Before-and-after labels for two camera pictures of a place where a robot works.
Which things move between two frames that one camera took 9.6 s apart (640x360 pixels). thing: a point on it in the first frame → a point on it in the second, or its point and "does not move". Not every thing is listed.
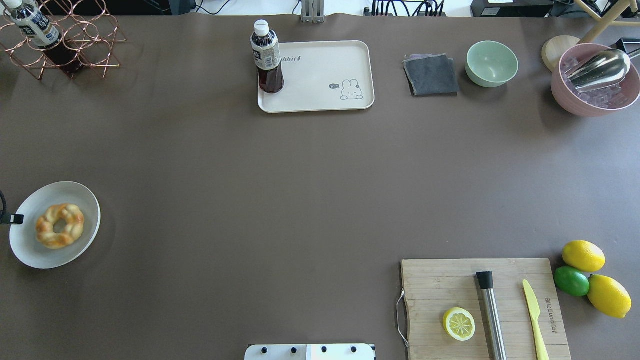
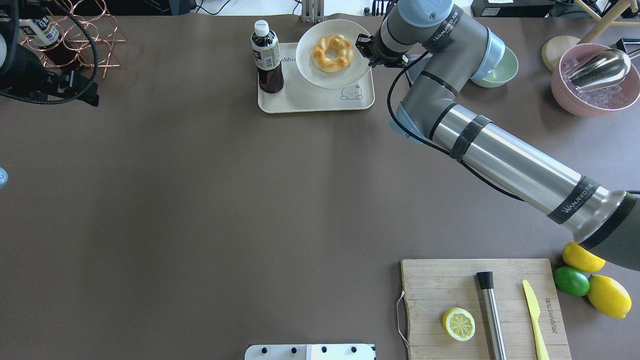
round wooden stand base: [553, 48] does not move
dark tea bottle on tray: [266, 50] does not move
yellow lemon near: [609, 296] does not move
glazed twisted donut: [45, 233] → [323, 62]
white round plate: [61, 219] → [354, 72]
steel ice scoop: [607, 66] does not move
